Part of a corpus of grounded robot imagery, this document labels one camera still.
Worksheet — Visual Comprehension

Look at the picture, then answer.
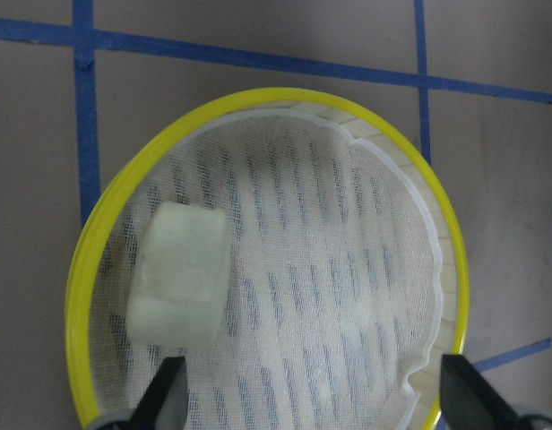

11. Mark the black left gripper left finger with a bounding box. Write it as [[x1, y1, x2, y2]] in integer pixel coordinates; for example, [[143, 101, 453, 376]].
[[129, 357, 188, 429]]

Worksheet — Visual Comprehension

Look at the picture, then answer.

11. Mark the white steamed bun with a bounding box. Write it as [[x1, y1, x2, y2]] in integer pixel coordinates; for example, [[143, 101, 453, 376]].
[[125, 202, 231, 348]]

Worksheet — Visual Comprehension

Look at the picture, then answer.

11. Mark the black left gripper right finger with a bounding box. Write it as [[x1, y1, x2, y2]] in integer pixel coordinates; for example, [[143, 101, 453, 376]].
[[439, 354, 527, 430]]

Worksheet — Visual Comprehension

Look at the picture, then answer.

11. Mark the centre yellow bamboo steamer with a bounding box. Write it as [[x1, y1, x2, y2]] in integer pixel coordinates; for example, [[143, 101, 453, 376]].
[[65, 88, 470, 429]]

